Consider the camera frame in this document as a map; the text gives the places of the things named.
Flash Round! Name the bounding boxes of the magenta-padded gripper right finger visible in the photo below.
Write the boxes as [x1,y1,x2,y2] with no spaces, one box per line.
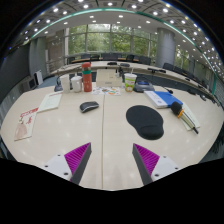
[131,143,183,186]

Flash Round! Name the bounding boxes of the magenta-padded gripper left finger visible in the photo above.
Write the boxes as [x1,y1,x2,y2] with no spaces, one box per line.
[43,142,93,186]

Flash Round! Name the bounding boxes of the black computer mouse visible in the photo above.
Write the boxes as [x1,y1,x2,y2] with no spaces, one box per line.
[79,101,100,114]

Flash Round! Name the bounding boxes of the black mouse pad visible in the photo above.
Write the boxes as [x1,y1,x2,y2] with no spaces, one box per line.
[125,105,165,141]

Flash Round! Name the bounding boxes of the black handheld microphone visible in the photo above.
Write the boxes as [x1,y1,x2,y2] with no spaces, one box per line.
[170,101,200,135]

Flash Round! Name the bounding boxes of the red and white leaflet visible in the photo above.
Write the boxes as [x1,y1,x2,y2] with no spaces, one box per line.
[14,107,39,142]

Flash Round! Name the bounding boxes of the white paper sheet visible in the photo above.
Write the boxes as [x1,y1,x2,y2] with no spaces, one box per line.
[179,102,202,132]

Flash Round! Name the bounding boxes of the white booklet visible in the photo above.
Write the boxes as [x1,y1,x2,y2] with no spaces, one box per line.
[37,92,63,113]

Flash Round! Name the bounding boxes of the blue and white book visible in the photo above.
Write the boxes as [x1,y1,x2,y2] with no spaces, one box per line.
[143,90,184,110]

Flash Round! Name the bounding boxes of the white lidded mug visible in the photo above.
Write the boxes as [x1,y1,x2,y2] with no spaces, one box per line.
[70,75,83,94]

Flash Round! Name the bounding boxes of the colourful sticker sheet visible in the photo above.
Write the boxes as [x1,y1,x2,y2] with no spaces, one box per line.
[91,86,122,97]

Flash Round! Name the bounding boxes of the stack of white paper cups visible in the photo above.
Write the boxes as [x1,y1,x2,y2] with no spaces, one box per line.
[59,74,71,94]

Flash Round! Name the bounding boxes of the green white paper cup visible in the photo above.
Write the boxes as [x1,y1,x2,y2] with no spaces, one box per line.
[123,68,138,93]

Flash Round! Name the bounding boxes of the red thermos bottle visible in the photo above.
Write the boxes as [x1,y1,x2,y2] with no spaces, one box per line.
[81,62,93,93]

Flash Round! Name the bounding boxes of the white cardboard box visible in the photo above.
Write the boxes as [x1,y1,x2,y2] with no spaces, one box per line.
[95,68,123,88]

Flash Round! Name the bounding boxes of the grey boxy monitor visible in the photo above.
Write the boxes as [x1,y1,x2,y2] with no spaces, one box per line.
[22,77,38,92]

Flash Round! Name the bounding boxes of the white standing appliance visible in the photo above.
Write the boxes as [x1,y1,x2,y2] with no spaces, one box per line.
[34,69,44,86]

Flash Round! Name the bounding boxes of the curved conference desk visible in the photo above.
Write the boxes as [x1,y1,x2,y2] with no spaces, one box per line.
[49,60,221,104]

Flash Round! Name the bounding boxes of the black office chairs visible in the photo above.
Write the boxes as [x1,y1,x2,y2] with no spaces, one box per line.
[66,53,208,84]

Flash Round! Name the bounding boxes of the ceiling lights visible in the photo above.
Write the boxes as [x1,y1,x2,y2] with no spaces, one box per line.
[19,0,224,73]

